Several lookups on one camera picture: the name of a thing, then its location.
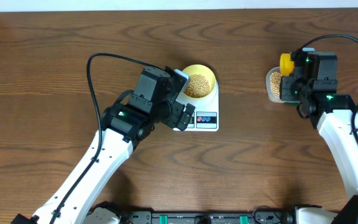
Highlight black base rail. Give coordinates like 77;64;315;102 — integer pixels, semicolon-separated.
88;201;338;224

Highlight soybeans in container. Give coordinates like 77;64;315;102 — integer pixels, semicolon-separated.
270;72;282;98

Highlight white digital kitchen scale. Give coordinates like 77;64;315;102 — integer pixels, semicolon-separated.
177;81;219;132

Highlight clear plastic container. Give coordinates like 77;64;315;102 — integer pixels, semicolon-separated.
266;67;284;103

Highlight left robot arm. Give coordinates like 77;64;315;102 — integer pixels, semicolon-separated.
13;67;195;223

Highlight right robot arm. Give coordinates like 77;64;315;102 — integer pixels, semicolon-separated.
279;48;358;223

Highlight pale yellow bowl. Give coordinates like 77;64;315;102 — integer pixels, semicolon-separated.
183;65;217;99

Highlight yellow plastic measuring scoop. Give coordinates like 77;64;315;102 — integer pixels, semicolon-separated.
280;53;295;76

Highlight soybeans in bowl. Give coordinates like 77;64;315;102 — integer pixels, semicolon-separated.
185;74;211;98

